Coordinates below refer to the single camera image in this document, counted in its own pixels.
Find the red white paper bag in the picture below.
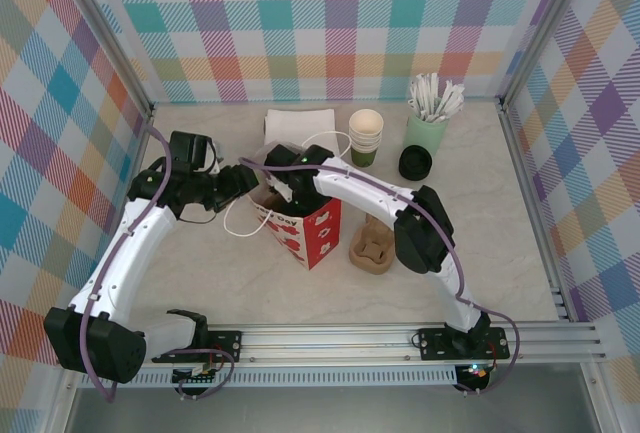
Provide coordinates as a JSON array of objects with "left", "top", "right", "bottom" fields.
[{"left": 223, "top": 130, "right": 351, "bottom": 272}]

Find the white napkin stack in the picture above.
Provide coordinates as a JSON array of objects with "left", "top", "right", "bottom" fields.
[{"left": 263, "top": 108, "right": 337, "bottom": 148}]

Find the brown pulp carrier stack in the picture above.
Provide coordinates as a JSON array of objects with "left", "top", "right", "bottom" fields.
[{"left": 348, "top": 213, "right": 397, "bottom": 275}]

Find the paper cup stack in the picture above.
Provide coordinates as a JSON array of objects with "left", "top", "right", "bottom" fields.
[{"left": 348, "top": 108, "right": 384, "bottom": 168}]

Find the black cup lid stack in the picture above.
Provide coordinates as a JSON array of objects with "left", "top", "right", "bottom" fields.
[{"left": 398, "top": 145, "right": 434, "bottom": 182}]

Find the mint green holder cup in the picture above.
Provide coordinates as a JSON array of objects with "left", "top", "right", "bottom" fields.
[{"left": 403, "top": 110, "right": 450, "bottom": 164}]

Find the small controller board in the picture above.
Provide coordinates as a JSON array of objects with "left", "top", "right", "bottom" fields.
[
  {"left": 457, "top": 362, "right": 490, "bottom": 390},
  {"left": 172, "top": 363, "right": 224, "bottom": 388}
]

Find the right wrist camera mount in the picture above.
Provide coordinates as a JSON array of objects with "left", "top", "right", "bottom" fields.
[{"left": 267, "top": 175, "right": 295, "bottom": 203}]

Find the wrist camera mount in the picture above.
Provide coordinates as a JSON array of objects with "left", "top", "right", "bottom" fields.
[
  {"left": 205, "top": 136, "right": 227, "bottom": 173},
  {"left": 267, "top": 175, "right": 295, "bottom": 203}
]

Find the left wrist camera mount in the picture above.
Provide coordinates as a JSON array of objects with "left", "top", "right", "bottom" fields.
[{"left": 205, "top": 136, "right": 227, "bottom": 173}]

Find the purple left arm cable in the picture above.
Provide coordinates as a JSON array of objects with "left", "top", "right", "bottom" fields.
[{"left": 79, "top": 125, "right": 236, "bottom": 404}]

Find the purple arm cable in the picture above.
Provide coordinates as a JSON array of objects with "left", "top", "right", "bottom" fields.
[
  {"left": 79, "top": 125, "right": 236, "bottom": 404},
  {"left": 238, "top": 156, "right": 521, "bottom": 397}
]

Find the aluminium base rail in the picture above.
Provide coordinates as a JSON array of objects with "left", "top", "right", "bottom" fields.
[{"left": 53, "top": 322, "right": 609, "bottom": 367}]

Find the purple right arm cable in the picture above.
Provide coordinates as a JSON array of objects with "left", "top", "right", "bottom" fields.
[{"left": 238, "top": 156, "right": 521, "bottom": 397}]

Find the aluminium frame post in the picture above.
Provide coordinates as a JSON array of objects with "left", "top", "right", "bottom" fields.
[
  {"left": 497, "top": 0, "right": 601, "bottom": 112},
  {"left": 59, "top": 0, "right": 156, "bottom": 122}
]

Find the white slotted cable duct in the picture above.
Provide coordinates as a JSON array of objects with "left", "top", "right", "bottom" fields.
[{"left": 78, "top": 370, "right": 459, "bottom": 388}]

